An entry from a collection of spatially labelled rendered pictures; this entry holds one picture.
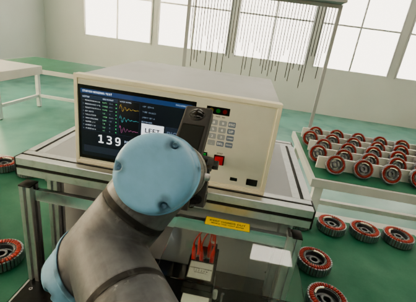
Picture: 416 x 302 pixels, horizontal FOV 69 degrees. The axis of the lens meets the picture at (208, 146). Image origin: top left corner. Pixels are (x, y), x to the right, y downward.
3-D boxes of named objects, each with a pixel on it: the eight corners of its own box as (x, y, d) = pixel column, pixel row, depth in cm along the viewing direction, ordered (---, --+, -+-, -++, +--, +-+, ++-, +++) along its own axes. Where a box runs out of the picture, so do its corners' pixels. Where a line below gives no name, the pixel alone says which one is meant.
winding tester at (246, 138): (263, 195, 66) (283, 104, 59) (75, 161, 70) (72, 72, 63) (260, 139, 102) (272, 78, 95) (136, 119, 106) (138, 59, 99)
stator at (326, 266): (320, 284, 94) (323, 275, 92) (289, 263, 101) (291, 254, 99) (335, 268, 101) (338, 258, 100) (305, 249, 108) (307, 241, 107)
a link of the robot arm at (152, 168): (83, 184, 26) (146, 109, 27) (126, 180, 37) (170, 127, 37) (150, 244, 25) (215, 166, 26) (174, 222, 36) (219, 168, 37)
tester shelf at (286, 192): (311, 229, 64) (316, 211, 63) (15, 174, 70) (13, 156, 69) (288, 154, 105) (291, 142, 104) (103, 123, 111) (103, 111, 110)
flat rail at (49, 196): (291, 250, 66) (294, 239, 65) (28, 198, 72) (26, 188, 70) (290, 247, 67) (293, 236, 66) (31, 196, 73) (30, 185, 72)
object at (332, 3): (307, 160, 398) (350, 0, 329) (171, 137, 414) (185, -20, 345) (301, 147, 444) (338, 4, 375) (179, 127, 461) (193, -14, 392)
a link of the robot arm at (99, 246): (41, 352, 23) (133, 241, 23) (29, 252, 32) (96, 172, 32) (119, 354, 29) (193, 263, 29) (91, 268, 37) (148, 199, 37)
